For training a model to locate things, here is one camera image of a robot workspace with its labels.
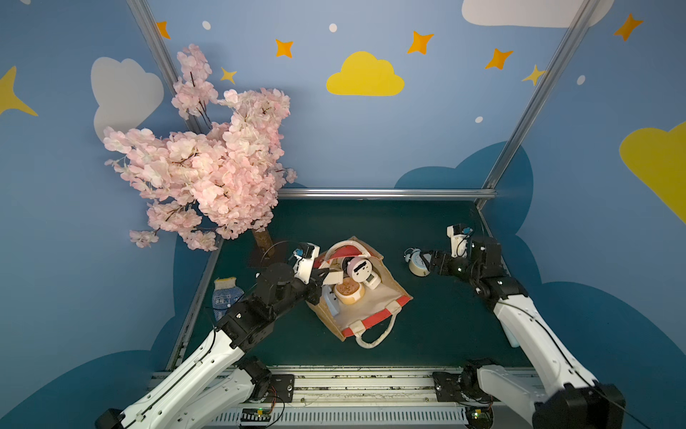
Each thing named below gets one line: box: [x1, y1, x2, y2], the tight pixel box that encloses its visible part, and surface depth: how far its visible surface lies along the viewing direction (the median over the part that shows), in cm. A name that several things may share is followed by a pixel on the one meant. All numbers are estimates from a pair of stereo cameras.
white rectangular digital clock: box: [346, 256, 382, 290], surface depth 92 cm
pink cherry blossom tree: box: [102, 43, 297, 253], surface depth 62 cm
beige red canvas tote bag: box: [306, 235, 414, 349], surface depth 80 cm
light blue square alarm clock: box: [321, 285, 340, 317], surface depth 84 cm
